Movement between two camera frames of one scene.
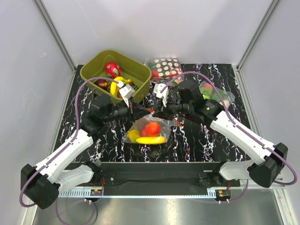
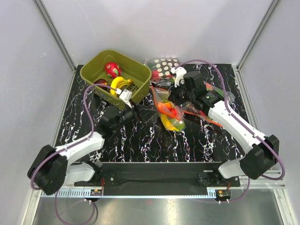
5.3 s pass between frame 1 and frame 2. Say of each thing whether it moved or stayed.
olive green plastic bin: stayed
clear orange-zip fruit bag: moved
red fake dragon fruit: stayed
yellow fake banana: moved
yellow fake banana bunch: stayed
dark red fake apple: stayed
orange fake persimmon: moved
